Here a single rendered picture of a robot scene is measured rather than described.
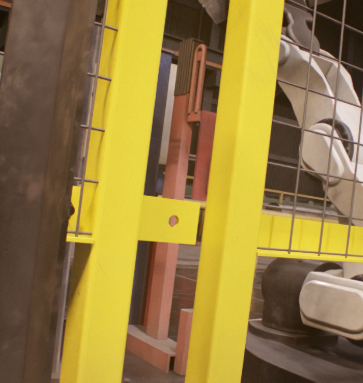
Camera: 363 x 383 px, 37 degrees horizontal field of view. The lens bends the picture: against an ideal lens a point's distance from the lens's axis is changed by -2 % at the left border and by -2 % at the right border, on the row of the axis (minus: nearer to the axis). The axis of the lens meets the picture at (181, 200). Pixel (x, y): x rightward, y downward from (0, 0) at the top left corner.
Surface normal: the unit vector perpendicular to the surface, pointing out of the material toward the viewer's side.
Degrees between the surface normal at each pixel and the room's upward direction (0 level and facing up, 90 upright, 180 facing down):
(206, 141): 90
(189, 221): 90
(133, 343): 90
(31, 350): 90
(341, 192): 107
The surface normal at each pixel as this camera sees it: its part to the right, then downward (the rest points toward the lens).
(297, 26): 0.51, -0.47
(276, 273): -0.75, -0.55
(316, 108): -0.84, -0.11
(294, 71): -0.71, 0.29
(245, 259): 0.55, 0.05
